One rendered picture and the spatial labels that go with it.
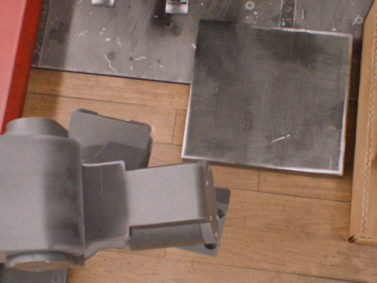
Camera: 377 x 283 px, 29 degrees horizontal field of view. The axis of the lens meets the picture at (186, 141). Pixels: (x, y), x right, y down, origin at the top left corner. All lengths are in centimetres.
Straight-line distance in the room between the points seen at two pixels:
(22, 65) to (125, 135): 26
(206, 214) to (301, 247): 32
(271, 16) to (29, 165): 48
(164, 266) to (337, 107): 25
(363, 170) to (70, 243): 38
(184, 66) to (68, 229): 42
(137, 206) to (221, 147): 32
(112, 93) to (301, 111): 21
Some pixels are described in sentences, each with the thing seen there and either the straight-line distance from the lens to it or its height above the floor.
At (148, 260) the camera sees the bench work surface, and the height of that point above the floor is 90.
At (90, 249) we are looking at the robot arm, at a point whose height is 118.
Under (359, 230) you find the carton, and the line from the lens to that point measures 72.
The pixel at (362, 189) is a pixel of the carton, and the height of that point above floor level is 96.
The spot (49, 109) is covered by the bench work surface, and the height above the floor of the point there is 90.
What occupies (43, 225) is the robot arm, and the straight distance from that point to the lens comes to 42.
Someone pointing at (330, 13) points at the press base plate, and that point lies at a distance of 85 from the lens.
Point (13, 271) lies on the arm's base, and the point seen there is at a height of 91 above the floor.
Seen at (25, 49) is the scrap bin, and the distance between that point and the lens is 81.
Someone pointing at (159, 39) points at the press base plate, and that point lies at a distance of 83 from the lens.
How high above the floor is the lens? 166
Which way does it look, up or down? 75 degrees down
